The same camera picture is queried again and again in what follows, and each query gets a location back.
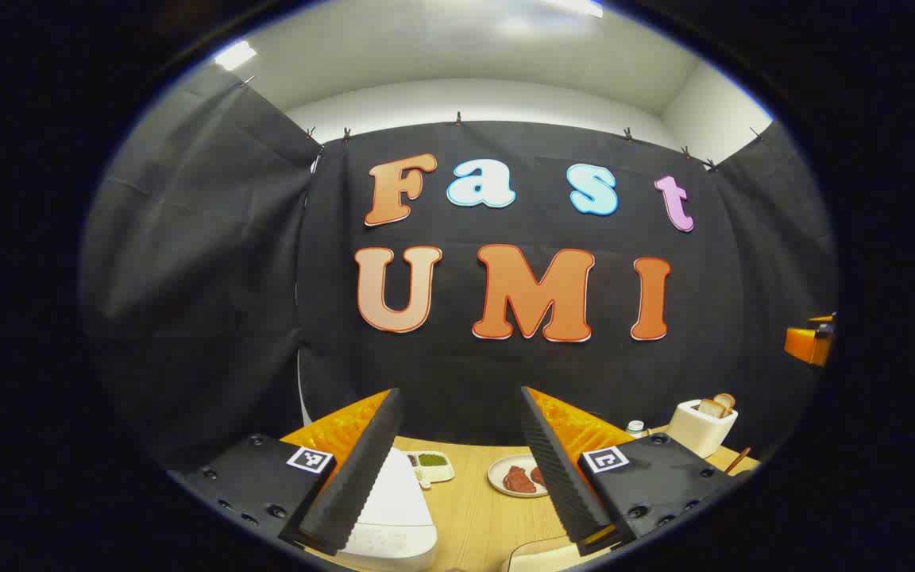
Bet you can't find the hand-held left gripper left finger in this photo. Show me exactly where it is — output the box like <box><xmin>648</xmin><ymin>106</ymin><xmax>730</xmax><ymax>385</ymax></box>
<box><xmin>168</xmin><ymin>388</ymin><xmax>404</xmax><ymax>557</ymax></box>

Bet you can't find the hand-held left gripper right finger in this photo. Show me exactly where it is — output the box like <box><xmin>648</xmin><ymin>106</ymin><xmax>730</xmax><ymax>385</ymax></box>
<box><xmin>519</xmin><ymin>386</ymin><xmax>744</xmax><ymax>557</ymax></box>

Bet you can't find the white rice cooker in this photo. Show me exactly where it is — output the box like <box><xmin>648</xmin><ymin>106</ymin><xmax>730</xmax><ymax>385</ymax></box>
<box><xmin>338</xmin><ymin>447</ymin><xmax>438</xmax><ymax>572</ymax></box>

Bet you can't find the clear rice container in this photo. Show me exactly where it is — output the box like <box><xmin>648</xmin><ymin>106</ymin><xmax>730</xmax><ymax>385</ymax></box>
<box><xmin>503</xmin><ymin>535</ymin><xmax>585</xmax><ymax>572</ymax></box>

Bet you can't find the white round plate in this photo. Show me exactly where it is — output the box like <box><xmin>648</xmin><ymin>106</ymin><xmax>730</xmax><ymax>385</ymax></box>
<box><xmin>488</xmin><ymin>454</ymin><xmax>550</xmax><ymax>499</ymax></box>

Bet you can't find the white divided sauce dish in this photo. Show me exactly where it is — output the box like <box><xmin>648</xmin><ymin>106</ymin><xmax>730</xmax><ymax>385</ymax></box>
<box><xmin>406</xmin><ymin>450</ymin><xmax>456</xmax><ymax>489</ymax></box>

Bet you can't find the black backdrop cloth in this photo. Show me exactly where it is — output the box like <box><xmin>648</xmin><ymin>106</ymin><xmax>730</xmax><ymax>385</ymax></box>
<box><xmin>80</xmin><ymin>64</ymin><xmax>838</xmax><ymax>477</ymax></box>

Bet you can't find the white toaster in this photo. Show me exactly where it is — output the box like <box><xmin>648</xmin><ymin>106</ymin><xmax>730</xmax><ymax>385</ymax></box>
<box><xmin>666</xmin><ymin>397</ymin><xmax>739</xmax><ymax>459</ymax></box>

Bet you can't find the ceiling light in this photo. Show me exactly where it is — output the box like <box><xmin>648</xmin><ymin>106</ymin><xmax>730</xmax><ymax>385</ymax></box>
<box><xmin>214</xmin><ymin>41</ymin><xmax>258</xmax><ymax>72</ymax></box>
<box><xmin>541</xmin><ymin>0</ymin><xmax>605</xmax><ymax>19</ymax></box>

